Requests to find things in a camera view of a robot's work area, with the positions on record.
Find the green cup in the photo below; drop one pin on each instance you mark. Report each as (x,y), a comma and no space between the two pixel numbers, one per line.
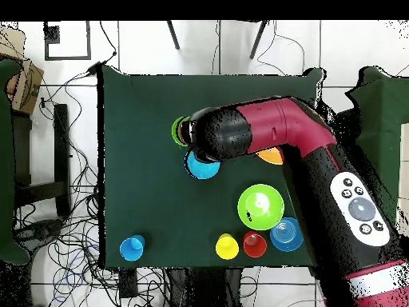
(175,131)

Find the small cyan bowl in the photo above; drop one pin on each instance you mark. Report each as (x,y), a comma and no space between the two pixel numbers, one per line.
(201,169)

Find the large green bowl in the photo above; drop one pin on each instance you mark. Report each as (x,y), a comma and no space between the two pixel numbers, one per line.
(260,206)

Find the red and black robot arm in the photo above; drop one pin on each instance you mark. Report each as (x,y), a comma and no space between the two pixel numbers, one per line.
(287,124)

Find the dark green tablecloth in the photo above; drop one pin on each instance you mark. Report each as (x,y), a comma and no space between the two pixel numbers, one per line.
(143,192)

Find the large orange bowl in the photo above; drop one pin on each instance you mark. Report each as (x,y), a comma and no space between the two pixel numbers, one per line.
(271,156)

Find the black stand leg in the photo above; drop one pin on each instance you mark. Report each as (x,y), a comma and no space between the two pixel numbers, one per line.
(258,40)
(173,35)

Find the black power adapter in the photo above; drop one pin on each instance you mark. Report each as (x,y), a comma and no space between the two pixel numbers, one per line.
(93,68)

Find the yellow cup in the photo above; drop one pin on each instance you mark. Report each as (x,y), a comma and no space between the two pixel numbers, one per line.
(227,247)

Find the blue cup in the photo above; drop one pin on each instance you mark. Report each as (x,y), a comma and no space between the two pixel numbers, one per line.
(131,249)

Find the red-orange cup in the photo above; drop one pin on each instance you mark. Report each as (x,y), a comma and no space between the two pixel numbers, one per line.
(255,246)

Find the large blue bowl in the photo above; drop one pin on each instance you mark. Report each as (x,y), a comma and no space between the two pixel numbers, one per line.
(284,236)

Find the black power strip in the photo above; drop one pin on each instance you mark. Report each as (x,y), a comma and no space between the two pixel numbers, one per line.
(128,283)

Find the cardboard box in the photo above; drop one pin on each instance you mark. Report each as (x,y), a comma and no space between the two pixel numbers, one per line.
(25,86)

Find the grey base with black knob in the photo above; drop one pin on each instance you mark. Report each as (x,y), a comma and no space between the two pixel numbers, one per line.
(41,230)

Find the green-clothed side table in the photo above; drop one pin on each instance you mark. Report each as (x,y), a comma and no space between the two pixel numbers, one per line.
(6,160)
(383,112)

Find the white boxes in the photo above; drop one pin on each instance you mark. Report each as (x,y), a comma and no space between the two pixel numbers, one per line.
(405,160)

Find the black square floor frame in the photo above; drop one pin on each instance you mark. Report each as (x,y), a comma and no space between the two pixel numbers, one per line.
(67,58)

